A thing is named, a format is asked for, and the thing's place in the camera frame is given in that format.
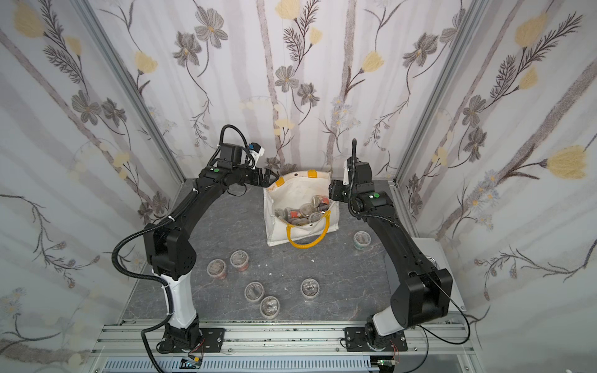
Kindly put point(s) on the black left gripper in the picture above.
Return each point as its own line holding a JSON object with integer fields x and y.
{"x": 263, "y": 176}

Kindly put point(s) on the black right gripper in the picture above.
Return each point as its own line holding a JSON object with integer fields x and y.
{"x": 336, "y": 190}

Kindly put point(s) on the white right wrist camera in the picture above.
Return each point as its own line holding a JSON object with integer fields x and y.
{"x": 346, "y": 178}

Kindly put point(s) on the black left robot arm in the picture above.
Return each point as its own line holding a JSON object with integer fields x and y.
{"x": 226, "y": 156}

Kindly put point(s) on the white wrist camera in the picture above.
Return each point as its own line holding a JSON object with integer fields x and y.
{"x": 346, "y": 178}
{"x": 256, "y": 150}

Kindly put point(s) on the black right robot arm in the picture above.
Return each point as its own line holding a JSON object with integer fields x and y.
{"x": 424, "y": 291}

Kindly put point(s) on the yellow stripe lid seed jar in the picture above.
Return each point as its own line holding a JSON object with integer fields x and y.
{"x": 310, "y": 288}

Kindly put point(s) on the red green label seed jar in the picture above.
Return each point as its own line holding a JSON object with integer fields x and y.
{"x": 254, "y": 292}

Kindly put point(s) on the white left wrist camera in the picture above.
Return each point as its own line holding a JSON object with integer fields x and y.
{"x": 256, "y": 150}

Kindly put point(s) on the red seed jar in bag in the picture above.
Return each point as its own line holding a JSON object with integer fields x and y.
{"x": 321, "y": 203}

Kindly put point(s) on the white canvas tote bag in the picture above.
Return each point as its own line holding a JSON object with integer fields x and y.
{"x": 296, "y": 190}

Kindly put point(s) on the white slotted cable duct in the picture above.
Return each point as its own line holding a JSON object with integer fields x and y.
{"x": 268, "y": 364}

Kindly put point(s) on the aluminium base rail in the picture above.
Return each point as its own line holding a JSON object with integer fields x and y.
{"x": 263, "y": 338}

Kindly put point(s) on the clear lid seed jar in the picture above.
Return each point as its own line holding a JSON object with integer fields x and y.
{"x": 270, "y": 307}

